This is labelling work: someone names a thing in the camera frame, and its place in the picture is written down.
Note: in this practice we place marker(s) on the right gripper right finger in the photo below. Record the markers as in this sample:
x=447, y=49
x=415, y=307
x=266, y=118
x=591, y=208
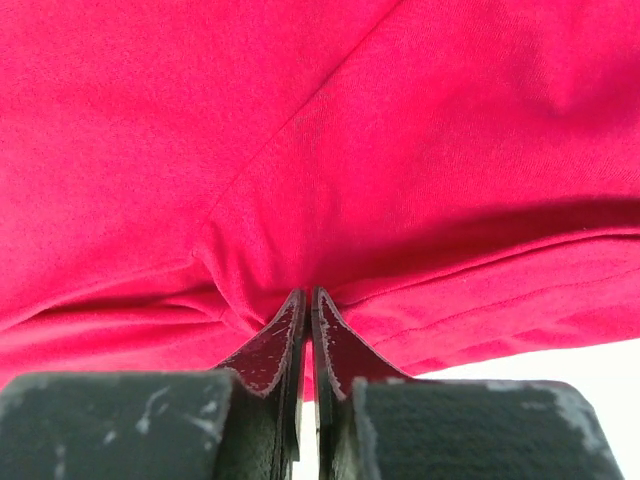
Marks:
x=375, y=422

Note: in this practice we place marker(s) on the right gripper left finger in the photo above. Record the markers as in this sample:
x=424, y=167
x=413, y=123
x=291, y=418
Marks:
x=239, y=420

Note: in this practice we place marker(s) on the red t shirt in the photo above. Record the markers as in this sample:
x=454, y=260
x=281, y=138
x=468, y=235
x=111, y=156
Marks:
x=461, y=176

